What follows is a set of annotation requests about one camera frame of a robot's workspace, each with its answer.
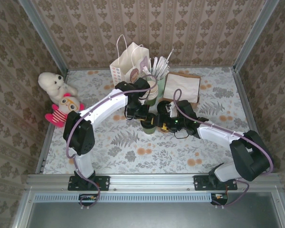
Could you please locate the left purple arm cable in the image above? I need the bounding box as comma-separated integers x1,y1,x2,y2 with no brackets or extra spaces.
66,74,158,209

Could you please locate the mint green holder cup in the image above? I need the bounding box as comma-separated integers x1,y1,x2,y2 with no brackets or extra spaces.
152,68,168,102

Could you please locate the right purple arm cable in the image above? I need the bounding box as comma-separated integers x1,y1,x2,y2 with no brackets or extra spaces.
173,88,274,208

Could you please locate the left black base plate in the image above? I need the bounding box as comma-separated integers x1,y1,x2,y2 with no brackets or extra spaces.
68,175,110,191

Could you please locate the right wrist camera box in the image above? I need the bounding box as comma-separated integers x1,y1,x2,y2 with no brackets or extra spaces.
166,101,179,119

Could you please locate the aluminium frame rail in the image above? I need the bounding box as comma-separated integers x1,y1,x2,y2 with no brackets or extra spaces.
26,173,280,190

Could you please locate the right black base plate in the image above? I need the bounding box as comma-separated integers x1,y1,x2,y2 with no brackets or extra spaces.
194,175,238,191

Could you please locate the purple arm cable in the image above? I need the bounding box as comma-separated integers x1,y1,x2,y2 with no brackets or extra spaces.
66,74,158,209
173,88,274,208

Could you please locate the black plastic cup lid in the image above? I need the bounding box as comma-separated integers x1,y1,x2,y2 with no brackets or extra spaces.
156,100,173,115
140,120,157,130

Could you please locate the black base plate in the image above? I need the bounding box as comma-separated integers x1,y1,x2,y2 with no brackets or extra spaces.
194,175,238,191
68,175,110,191

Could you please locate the white paper napkin stack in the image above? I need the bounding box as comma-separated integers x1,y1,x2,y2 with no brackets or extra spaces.
163,73,200,103

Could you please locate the pink plush doll with glasses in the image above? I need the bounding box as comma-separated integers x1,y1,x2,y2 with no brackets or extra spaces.
44,93,85,128

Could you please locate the white printed paper bag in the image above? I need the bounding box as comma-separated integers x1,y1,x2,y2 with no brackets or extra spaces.
109,34,151,90

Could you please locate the aluminium frame post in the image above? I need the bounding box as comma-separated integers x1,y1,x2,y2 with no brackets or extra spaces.
233,0,280,72
18,0,69,74

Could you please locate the grey metal sheet panel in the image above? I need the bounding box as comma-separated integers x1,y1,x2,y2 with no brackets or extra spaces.
11,192,285,228

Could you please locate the white slotted cable duct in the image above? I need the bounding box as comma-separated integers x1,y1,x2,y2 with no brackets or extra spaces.
34,192,228,203

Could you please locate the white plush animal toy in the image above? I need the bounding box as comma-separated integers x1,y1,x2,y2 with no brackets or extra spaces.
38,72,78,102

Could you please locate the aluminium side rail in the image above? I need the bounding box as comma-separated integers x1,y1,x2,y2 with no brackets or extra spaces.
232,68,272,173
35,68,69,175

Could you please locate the floral printed table cloth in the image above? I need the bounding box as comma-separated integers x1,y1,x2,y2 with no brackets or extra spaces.
41,67,268,175

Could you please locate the small black controller board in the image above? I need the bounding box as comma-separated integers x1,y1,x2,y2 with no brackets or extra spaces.
78,193,98,207
210,192,228,206

